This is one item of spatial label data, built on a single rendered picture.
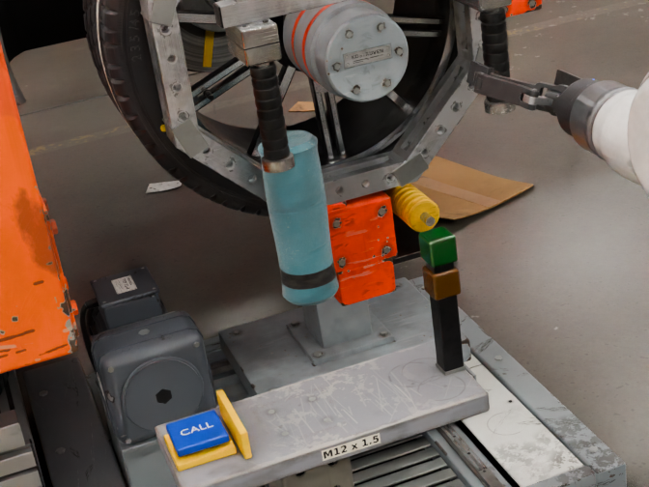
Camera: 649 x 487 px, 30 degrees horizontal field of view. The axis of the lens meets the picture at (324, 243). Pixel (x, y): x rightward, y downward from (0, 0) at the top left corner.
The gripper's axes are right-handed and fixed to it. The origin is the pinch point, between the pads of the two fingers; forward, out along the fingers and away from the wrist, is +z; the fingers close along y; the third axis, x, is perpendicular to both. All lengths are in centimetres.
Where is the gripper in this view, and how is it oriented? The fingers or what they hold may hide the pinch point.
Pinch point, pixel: (518, 77)
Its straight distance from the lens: 168.8
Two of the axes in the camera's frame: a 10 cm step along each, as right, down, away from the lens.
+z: -3.4, -3.4, 8.8
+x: 1.6, -9.4, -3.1
